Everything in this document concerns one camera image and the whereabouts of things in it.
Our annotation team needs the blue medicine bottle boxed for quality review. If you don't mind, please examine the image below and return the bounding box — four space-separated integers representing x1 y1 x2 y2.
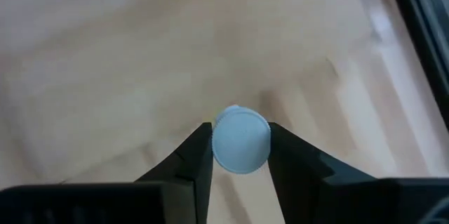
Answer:
211 103 272 176

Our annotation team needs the black aluminium table frame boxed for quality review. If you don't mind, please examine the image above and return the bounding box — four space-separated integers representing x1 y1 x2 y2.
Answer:
384 0 449 132

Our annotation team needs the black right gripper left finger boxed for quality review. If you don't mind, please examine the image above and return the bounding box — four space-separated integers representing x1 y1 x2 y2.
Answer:
135 122 214 224

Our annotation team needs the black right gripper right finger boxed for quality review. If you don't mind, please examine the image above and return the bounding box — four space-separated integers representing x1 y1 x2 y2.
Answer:
268 122 378 224

